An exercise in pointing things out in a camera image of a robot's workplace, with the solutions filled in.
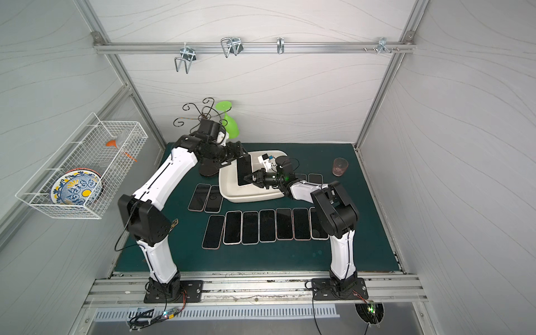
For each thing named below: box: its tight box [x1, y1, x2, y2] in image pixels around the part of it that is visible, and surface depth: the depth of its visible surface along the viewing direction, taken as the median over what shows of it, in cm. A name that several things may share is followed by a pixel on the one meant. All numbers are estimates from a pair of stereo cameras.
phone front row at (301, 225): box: [291, 207, 312, 241], surface depth 92 cm
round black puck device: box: [353, 301, 385, 325], surface depth 73 cm
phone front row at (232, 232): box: [222, 210, 243, 245], surface depth 90 cm
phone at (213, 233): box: [201, 214, 226, 250], surface depth 89 cm
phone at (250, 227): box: [240, 210, 260, 246], surface depth 90 cm
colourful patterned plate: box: [50, 167, 103, 206], surface depth 62 cm
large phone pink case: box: [275, 207, 294, 241], surface depth 92 cm
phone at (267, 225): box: [258, 208, 278, 243], surface depth 90 cm
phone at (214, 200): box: [203, 184, 224, 214], surface depth 97 cm
